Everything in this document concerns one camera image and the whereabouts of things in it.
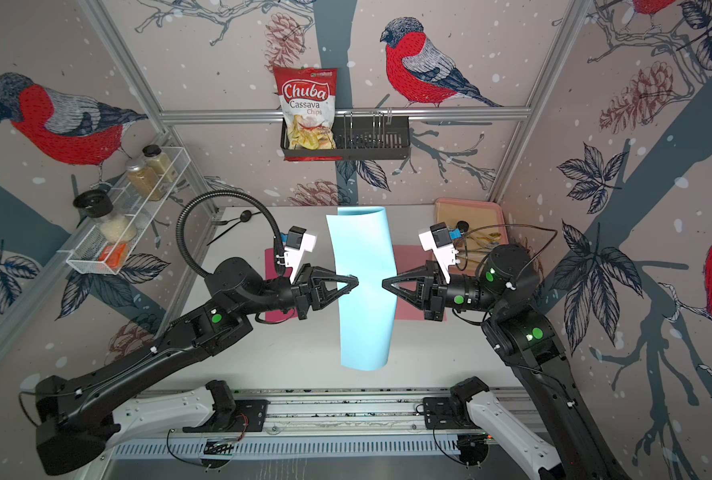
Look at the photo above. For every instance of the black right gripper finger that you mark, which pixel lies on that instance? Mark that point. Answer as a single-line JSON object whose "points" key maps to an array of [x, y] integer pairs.
{"points": [[406, 280], [409, 302]]}

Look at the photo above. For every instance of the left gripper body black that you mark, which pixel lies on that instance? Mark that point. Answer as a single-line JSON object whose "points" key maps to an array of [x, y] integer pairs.
{"points": [[299, 289]]}

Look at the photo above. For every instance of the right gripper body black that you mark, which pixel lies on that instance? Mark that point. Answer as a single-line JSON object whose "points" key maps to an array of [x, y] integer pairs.
{"points": [[436, 308]]}

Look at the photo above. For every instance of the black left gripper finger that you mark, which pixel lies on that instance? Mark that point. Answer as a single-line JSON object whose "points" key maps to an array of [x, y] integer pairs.
{"points": [[332, 289], [325, 275]]}

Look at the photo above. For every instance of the magenta paper sheet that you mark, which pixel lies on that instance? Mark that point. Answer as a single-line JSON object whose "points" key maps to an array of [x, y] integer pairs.
{"points": [[277, 316]]}

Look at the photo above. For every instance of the light blue paper sheet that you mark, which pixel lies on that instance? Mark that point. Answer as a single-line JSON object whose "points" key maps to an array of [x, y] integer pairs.
{"points": [[362, 247]]}

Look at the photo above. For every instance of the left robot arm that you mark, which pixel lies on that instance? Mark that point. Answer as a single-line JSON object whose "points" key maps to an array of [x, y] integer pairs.
{"points": [[76, 414]]}

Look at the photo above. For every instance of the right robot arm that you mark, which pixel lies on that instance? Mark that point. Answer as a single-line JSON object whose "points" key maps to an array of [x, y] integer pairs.
{"points": [[526, 342]]}

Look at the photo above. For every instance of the light pink paper sheet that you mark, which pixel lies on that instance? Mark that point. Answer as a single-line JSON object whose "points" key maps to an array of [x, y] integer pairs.
{"points": [[408, 257]]}

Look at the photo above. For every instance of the pink plastic tray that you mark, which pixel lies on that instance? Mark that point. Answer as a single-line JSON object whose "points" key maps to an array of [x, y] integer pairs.
{"points": [[488, 213]]}

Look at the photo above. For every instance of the black spoon on table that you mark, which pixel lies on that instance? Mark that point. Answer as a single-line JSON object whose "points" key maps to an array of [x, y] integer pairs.
{"points": [[245, 217]]}

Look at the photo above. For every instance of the Chuba cassava chips bag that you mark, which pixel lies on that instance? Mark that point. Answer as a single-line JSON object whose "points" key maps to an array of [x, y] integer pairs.
{"points": [[308, 102]]}

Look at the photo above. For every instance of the small red box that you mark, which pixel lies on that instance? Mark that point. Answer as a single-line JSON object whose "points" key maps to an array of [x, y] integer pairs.
{"points": [[114, 256]]}

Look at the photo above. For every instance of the tan spice bottle front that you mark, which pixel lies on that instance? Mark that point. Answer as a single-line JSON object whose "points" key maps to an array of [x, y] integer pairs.
{"points": [[144, 179]]}

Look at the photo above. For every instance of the tan spice bottle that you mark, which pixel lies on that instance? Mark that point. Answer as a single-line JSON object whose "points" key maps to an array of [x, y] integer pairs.
{"points": [[144, 179], [160, 162]]}

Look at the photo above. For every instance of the tan spice bottle rear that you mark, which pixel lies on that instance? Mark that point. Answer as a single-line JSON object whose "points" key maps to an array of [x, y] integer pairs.
{"points": [[160, 162]]}

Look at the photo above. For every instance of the black lid grinder jar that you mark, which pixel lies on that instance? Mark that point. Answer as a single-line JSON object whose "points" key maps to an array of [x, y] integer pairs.
{"points": [[115, 226]]}

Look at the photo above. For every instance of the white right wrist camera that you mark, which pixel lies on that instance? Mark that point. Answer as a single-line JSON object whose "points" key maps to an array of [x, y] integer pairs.
{"points": [[439, 239]]}

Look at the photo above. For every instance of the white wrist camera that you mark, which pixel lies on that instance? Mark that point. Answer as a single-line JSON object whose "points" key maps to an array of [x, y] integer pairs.
{"points": [[439, 239], [297, 242]]}

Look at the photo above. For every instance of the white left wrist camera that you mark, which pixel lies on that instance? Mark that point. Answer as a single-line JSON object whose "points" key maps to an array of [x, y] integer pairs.
{"points": [[297, 242]]}

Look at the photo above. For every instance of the gold spoon cream handle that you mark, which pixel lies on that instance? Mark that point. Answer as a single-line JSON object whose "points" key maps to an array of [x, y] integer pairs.
{"points": [[485, 237]]}

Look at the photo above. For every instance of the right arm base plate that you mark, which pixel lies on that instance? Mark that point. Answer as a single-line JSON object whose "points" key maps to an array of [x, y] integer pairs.
{"points": [[453, 413]]}

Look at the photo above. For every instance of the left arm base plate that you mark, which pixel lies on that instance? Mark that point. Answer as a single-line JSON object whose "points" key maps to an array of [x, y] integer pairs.
{"points": [[243, 416]]}

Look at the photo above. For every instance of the black wire wall basket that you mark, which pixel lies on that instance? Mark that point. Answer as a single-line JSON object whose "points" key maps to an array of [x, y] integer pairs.
{"points": [[380, 136]]}

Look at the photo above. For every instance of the clear acrylic wall shelf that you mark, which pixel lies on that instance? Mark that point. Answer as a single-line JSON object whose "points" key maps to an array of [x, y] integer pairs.
{"points": [[83, 254]]}

